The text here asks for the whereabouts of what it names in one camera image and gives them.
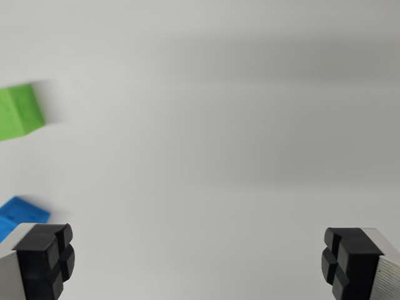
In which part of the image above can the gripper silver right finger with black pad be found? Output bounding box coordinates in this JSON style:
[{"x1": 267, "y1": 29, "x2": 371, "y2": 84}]
[{"x1": 320, "y1": 227, "x2": 400, "y2": 300}]

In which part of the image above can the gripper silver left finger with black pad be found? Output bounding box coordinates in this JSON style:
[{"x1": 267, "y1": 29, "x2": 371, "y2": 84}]
[{"x1": 0, "y1": 222, "x2": 76, "y2": 300}]

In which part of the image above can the green soft cube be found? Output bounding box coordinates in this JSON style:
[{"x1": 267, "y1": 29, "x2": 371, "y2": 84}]
[{"x1": 0, "y1": 83, "x2": 45, "y2": 143}]

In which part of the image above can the blue soft cube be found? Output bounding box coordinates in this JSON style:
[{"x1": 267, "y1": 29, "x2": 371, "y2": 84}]
[{"x1": 0, "y1": 196, "x2": 51, "y2": 244}]

